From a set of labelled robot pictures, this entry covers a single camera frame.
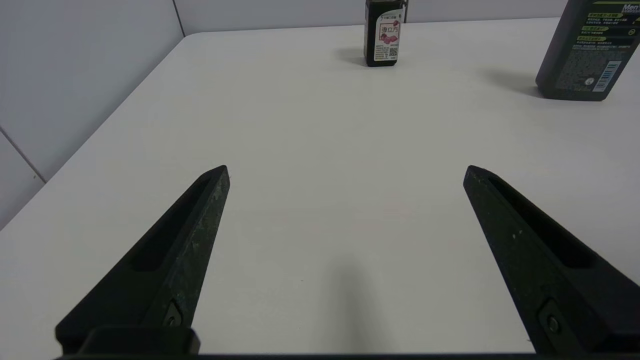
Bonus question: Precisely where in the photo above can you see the small black red-labelled jar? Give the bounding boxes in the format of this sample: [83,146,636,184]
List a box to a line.
[363,0,407,68]

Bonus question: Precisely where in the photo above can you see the black bottle with black cap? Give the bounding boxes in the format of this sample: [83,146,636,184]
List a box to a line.
[535,0,640,102]

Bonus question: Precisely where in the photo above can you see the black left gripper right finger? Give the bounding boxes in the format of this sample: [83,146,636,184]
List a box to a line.
[463,165,640,356]

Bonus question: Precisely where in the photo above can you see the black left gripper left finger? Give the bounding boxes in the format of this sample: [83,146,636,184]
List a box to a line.
[55,165,231,355]

